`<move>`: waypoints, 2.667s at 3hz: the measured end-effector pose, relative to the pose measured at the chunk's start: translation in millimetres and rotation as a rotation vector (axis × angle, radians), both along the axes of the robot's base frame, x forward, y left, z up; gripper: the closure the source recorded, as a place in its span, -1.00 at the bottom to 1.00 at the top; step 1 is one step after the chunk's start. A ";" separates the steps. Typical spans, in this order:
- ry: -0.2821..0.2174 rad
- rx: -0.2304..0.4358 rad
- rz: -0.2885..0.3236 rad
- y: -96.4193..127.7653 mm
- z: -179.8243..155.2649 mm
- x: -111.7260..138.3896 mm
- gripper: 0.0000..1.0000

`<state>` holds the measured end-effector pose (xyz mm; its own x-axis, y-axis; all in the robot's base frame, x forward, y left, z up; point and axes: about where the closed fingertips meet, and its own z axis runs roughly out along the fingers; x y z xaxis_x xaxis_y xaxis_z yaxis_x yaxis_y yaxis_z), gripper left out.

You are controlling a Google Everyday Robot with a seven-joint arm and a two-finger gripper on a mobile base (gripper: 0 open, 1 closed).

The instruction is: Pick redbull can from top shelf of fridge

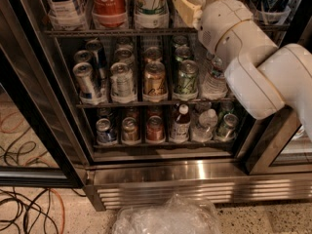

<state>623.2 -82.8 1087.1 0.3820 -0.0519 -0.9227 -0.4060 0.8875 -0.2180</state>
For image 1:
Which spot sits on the red can bottom shelf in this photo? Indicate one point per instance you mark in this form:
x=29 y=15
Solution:
x=155 y=129

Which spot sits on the green can middle shelf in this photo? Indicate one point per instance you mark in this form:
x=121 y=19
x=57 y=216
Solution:
x=186 y=80

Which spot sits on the clear water bottle bottom shelf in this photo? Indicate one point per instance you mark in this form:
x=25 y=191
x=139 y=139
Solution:
x=202 y=130

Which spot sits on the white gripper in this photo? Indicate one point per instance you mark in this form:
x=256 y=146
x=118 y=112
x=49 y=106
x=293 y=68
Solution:
x=222 y=22

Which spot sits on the white green arizona can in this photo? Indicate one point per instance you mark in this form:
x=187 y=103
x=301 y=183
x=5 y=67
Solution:
x=151 y=14

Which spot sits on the clear water bottle middle shelf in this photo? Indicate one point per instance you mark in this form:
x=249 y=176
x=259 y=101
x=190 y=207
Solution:
x=214 y=85

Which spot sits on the blue can bottom shelf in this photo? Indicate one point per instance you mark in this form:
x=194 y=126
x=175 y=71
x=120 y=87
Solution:
x=106 y=133

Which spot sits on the gold can bottom shelf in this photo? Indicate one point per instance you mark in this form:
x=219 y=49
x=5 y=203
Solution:
x=130 y=130

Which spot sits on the white tea bottle top shelf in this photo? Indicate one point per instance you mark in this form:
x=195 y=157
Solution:
x=68 y=14

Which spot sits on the silver white can middle shelf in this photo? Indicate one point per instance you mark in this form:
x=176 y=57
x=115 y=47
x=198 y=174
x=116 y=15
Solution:
x=122 y=83

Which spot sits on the stainless steel display fridge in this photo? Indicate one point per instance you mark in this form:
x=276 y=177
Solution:
x=259 y=164

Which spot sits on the green can bottom shelf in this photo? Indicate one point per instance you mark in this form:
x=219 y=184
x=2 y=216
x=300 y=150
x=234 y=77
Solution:
x=226 y=129

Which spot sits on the blue silver can rear left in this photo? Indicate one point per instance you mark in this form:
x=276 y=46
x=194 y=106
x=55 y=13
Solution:
x=96 y=48

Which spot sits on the clear plastic bag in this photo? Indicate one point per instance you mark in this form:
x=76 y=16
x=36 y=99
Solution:
x=179 y=215

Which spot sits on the silver blue can front left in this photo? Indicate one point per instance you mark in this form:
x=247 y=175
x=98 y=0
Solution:
x=88 y=83

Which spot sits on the gold can shelf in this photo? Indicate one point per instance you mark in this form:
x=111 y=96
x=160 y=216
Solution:
x=130 y=130
x=154 y=80

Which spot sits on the gold can middle shelf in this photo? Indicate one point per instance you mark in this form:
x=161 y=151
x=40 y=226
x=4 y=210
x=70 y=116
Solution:
x=154 y=80

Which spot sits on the brown juice bottle white cap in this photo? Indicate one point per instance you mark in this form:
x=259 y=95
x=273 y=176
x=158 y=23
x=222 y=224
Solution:
x=180 y=124

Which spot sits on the clear water bottle shelf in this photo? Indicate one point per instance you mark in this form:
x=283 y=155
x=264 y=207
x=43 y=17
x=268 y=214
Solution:
x=202 y=130
x=214 y=85

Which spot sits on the blue can shelf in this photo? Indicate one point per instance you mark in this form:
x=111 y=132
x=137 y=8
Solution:
x=271 y=11
x=106 y=133

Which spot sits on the red coca-cola can top shelf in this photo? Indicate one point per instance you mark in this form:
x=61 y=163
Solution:
x=108 y=12

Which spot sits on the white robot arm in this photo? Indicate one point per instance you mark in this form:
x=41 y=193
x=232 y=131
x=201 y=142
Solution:
x=261 y=75

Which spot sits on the green can shelf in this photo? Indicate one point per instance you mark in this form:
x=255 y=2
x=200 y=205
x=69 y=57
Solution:
x=186 y=80
x=226 y=129

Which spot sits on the blue can top shelf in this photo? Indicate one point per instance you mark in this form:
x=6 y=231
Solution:
x=271 y=11

